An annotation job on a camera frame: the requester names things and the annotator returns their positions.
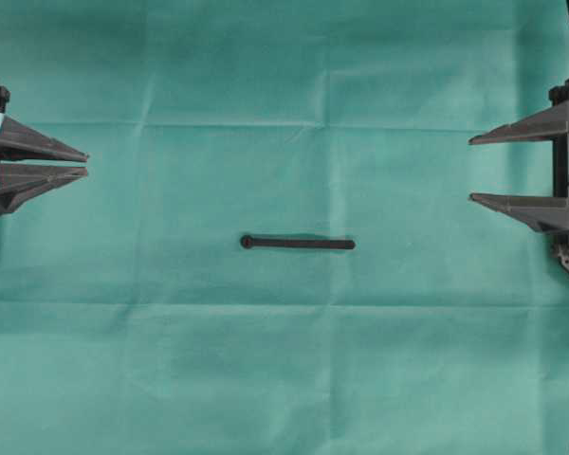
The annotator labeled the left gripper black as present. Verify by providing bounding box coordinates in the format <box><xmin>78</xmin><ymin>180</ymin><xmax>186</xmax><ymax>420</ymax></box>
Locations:
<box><xmin>0</xmin><ymin>85</ymin><xmax>88</xmax><ymax>213</ymax></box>

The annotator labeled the black Velcro strap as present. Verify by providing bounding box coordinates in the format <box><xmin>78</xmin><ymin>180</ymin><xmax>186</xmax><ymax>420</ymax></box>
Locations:
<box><xmin>239</xmin><ymin>234</ymin><xmax>357</xmax><ymax>251</ymax></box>

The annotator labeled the green table cloth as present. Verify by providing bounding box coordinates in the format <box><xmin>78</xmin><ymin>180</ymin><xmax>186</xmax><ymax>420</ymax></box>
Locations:
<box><xmin>0</xmin><ymin>1</ymin><xmax>569</xmax><ymax>454</ymax></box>

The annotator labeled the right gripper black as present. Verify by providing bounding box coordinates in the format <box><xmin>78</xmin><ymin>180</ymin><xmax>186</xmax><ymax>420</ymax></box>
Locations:
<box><xmin>468</xmin><ymin>79</ymin><xmax>569</xmax><ymax>273</ymax></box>

